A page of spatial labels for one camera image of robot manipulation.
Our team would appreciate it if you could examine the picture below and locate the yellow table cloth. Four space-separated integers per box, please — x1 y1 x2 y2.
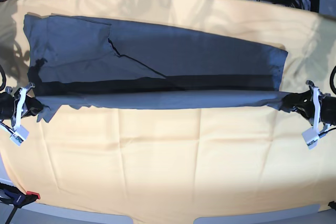
1 0 335 223

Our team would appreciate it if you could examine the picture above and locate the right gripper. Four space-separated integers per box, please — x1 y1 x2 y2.
1 82 44 130

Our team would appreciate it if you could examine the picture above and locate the blue red clamp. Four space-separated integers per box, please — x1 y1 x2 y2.
1 183 40 208

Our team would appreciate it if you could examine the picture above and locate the dark grey T-shirt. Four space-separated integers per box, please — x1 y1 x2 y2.
23 14 288 122

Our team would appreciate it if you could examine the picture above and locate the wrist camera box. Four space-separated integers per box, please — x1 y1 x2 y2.
302 127 320 150
10 125 29 146

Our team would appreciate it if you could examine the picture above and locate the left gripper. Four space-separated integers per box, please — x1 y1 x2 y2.
282 80 335 126

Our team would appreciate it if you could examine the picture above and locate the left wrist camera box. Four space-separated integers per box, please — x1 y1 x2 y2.
302 127 320 150

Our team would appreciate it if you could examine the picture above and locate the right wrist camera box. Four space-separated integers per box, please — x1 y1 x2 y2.
10 125 29 146

